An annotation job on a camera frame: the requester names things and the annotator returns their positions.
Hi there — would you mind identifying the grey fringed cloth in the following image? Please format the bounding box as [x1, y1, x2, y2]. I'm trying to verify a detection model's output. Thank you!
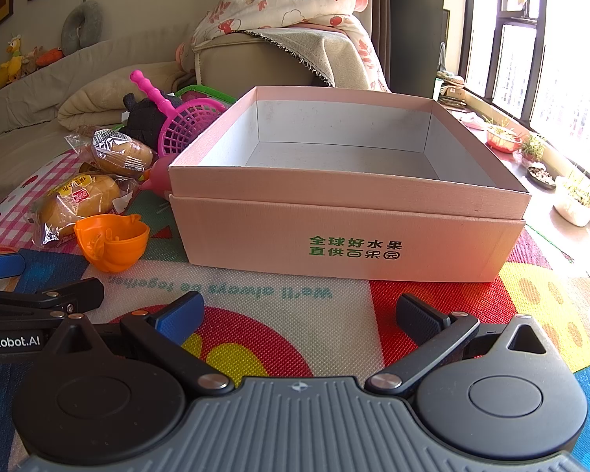
[243, 24, 375, 90]

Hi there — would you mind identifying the clear-wrapped bread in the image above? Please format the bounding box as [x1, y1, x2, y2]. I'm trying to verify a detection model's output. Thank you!
[65, 126, 159, 181]

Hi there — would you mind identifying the beige folded quilt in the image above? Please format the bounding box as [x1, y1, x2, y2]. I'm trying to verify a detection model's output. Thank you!
[57, 66, 198, 131]

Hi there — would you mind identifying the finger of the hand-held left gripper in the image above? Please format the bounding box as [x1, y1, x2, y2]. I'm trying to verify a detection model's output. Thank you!
[0, 253, 26, 284]
[0, 277, 105, 323]

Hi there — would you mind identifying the dark dish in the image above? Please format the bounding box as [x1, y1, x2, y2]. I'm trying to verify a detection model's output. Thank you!
[526, 164, 558, 190]

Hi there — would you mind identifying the green plastic basket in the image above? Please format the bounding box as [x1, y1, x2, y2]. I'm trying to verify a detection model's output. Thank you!
[170, 85, 237, 107]

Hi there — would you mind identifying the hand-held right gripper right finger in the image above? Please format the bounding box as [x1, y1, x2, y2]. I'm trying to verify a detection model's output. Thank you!
[365, 292, 554, 396]

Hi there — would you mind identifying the black plush toy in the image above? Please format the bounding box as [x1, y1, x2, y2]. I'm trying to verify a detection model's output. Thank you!
[122, 93, 171, 146]

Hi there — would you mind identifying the yellow plush toy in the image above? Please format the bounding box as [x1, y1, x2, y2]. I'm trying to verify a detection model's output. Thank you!
[0, 34, 23, 102]

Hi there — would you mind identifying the small cardboard box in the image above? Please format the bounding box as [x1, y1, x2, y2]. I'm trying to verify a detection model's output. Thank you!
[439, 76, 468, 109]

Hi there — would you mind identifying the floral blanket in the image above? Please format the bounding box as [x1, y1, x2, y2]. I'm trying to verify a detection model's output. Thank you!
[192, 0, 392, 93]

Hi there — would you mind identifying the yellow-label bread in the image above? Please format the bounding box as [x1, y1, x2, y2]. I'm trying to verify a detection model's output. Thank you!
[31, 172, 141, 249]

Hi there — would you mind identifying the pink toy sieve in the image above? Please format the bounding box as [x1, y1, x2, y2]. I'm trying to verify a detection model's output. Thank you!
[130, 70, 228, 157]

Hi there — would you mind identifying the beige sofa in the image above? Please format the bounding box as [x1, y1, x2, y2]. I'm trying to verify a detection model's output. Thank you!
[0, 24, 326, 218]

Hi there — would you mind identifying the colourful play mat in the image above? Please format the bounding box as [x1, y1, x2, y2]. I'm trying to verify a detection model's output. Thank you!
[0, 146, 590, 472]

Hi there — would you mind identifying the pink plastic toy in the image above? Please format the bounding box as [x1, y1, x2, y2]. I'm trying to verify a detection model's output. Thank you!
[140, 153, 178, 198]

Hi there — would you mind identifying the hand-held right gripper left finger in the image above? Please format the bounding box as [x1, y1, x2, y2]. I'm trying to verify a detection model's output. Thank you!
[44, 291, 233, 396]

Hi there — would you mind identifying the orange toy cup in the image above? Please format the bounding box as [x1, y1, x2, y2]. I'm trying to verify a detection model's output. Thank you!
[74, 214, 151, 274]

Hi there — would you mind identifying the orange plush toy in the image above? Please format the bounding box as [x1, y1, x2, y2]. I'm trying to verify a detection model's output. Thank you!
[35, 46, 65, 68]

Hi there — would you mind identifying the red plant pot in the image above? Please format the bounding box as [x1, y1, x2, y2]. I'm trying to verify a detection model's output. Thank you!
[485, 118, 522, 153]

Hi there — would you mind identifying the grey neck pillow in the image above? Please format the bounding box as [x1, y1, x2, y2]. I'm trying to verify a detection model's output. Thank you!
[60, 0, 104, 56]

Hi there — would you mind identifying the pink cardboard box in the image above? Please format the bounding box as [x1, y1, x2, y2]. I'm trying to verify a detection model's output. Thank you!
[168, 85, 531, 284]

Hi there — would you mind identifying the small plant pot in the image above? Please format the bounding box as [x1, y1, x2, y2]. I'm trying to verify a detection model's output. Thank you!
[518, 133, 547, 166]

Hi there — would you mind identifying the white plant pot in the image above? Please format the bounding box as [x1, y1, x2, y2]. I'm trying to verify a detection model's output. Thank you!
[553, 171, 590, 228]

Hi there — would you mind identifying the grey curtain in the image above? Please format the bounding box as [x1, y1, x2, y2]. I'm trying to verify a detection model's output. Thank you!
[337, 0, 448, 100]

